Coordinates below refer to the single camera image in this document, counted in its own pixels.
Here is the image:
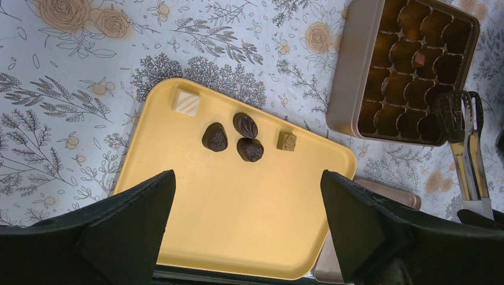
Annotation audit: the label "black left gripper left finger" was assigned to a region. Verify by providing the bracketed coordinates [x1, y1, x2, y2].
[1, 170, 176, 284]

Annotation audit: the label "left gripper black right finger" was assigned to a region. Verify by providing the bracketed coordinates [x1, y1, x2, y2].
[320, 170, 503, 284]

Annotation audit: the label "rose gold tin lid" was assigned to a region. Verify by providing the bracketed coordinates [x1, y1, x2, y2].
[313, 179, 422, 284]

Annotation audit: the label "white handled metal tongs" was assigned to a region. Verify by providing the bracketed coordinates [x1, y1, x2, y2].
[434, 90, 494, 220]

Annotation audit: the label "tan round chocolate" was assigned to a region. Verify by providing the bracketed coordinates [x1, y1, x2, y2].
[412, 51, 426, 68]

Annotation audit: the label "tan square chocolate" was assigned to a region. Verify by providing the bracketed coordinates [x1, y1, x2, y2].
[276, 131, 297, 151]

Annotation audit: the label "white square chocolate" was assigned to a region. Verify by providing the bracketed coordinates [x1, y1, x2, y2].
[172, 89, 201, 117]

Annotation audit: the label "dark ridged chocolate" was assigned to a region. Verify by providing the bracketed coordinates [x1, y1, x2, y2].
[237, 138, 264, 162]

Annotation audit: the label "dark oval chocolate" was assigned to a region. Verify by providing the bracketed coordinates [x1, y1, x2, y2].
[233, 112, 259, 139]

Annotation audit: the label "gold chocolate box tin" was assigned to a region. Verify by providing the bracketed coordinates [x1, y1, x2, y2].
[326, 0, 481, 147]

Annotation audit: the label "yellow plastic tray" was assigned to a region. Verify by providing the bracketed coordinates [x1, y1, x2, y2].
[115, 78, 357, 280]

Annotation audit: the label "floral patterned table mat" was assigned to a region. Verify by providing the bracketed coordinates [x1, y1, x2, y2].
[1, 1, 462, 227]

